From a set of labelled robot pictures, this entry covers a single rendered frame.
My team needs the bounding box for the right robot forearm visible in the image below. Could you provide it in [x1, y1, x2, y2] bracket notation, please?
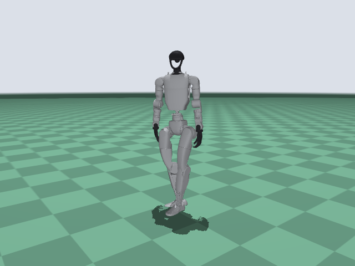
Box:
[153, 106, 161, 127]

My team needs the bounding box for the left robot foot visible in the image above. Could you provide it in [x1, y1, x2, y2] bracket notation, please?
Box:
[165, 203, 185, 216]

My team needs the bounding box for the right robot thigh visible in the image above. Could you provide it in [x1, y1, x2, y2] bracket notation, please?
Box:
[159, 126, 178, 174]

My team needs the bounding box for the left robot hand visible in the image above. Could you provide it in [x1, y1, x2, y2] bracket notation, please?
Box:
[194, 125, 203, 148]

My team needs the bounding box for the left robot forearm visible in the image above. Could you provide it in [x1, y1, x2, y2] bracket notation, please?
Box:
[194, 100, 204, 130]

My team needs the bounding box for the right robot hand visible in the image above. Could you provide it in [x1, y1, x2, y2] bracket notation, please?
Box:
[153, 123, 159, 142]

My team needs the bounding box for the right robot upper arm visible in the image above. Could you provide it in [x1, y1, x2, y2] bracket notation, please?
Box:
[153, 76, 164, 108]

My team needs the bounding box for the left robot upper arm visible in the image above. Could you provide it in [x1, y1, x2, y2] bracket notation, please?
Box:
[188, 75, 200, 108]

